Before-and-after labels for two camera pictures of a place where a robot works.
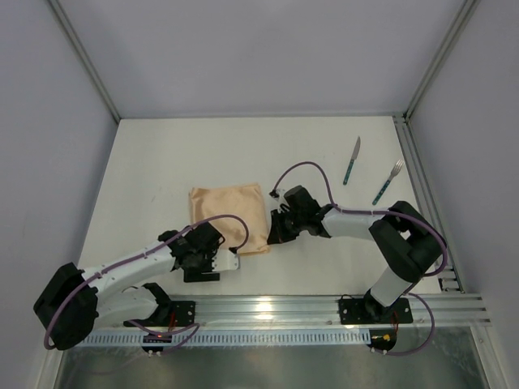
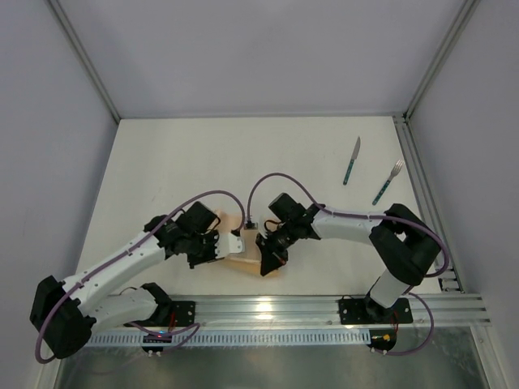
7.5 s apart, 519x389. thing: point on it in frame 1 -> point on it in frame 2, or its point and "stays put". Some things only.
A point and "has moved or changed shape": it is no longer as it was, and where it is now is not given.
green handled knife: [353, 157] stays put
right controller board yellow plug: [383, 339] stays put
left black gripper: [201, 275] -> [212, 249]
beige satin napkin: [244, 200] has moved or changed shape
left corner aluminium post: [64, 19] stays put
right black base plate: [359, 311] stays put
